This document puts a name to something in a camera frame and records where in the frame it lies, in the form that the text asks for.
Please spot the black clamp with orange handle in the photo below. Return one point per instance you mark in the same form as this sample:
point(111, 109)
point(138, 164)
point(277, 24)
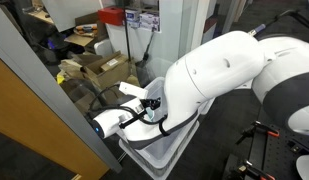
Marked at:
point(254, 127)

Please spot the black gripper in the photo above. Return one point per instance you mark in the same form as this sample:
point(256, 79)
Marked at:
point(151, 103)

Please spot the large clear plastic bin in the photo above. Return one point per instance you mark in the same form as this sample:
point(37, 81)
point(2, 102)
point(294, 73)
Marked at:
point(162, 153)

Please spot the brown cardboard box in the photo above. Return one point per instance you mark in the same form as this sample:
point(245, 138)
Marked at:
point(89, 79)

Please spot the straw broom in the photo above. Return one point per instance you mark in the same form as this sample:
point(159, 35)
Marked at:
point(129, 50)

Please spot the black perforated workbench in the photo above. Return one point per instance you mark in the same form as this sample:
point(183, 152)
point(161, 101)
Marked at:
point(275, 158)

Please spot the red box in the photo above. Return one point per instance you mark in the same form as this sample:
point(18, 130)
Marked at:
point(111, 15)

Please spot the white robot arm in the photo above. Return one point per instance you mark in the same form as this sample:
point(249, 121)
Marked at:
point(208, 71)

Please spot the teal plastic cup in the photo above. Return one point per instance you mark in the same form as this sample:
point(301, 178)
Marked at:
point(151, 114)

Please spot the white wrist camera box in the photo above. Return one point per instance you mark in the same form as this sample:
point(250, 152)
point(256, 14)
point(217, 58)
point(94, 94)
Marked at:
point(129, 89)

